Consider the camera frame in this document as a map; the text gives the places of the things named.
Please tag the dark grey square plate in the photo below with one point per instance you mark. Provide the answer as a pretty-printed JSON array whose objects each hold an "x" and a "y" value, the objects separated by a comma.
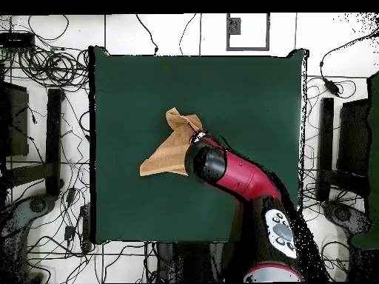
[{"x": 234, "y": 26}]

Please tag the dark green table cloth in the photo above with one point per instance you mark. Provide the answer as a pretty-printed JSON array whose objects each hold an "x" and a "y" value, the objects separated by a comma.
[{"x": 251, "y": 103}]

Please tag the long black power strip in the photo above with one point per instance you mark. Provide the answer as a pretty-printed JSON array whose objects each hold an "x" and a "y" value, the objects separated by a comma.
[{"x": 86, "y": 224}]

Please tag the small black power adapter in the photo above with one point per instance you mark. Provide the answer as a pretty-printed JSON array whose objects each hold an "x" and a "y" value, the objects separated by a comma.
[
  {"x": 71, "y": 195},
  {"x": 69, "y": 233}
]

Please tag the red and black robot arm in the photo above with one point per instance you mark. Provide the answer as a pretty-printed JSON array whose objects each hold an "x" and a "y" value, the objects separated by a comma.
[{"x": 245, "y": 177}]

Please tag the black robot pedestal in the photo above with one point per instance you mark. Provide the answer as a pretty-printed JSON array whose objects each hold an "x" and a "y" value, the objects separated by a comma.
[{"x": 183, "y": 263}]

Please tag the tan terry towel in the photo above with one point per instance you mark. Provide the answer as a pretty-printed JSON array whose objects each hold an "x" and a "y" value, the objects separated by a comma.
[{"x": 168, "y": 156}]

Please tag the grey stand base with caster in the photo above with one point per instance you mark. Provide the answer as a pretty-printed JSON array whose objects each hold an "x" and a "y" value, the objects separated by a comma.
[
  {"x": 38, "y": 204},
  {"x": 340, "y": 213}
]

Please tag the black stand foot bar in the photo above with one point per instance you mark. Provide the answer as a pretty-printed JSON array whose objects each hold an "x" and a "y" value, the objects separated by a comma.
[
  {"x": 54, "y": 142},
  {"x": 325, "y": 148}
]

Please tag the grey square floor frame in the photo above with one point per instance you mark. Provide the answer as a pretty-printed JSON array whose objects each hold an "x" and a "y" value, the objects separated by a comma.
[{"x": 248, "y": 48}]

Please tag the black equipment box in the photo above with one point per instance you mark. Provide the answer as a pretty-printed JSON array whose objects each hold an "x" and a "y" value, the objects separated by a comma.
[
  {"x": 353, "y": 139},
  {"x": 16, "y": 124}
]

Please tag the black power adapter brick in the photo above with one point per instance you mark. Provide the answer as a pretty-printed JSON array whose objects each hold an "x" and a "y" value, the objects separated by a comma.
[{"x": 331, "y": 86}]

